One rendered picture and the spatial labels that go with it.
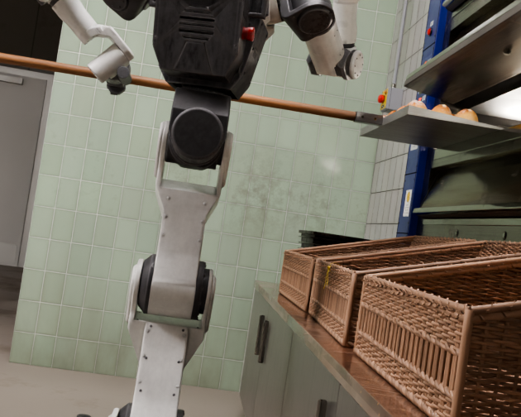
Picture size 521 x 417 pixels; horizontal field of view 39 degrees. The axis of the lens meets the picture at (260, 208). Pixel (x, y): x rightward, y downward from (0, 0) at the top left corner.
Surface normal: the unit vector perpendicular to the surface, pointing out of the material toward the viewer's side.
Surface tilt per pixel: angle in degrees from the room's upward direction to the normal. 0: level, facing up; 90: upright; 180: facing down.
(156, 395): 68
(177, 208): 81
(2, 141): 90
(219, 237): 90
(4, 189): 90
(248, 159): 90
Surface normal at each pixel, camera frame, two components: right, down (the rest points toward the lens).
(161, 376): 0.15, -0.39
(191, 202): 0.13, -0.18
